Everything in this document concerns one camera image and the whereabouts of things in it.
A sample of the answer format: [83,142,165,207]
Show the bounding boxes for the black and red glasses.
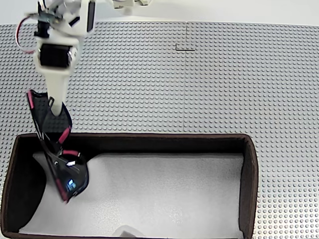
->
[26,89,90,204]

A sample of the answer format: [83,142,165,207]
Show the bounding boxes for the black corner mark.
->
[175,43,196,52]

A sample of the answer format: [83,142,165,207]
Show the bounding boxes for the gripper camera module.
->
[24,9,63,38]

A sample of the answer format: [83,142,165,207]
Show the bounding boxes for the red and white cable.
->
[15,15,38,54]

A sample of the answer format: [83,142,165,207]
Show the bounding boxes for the grey studded baseplate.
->
[0,21,188,165]
[183,21,319,239]

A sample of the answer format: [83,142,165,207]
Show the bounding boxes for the dark brown fabric bin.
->
[0,132,259,239]

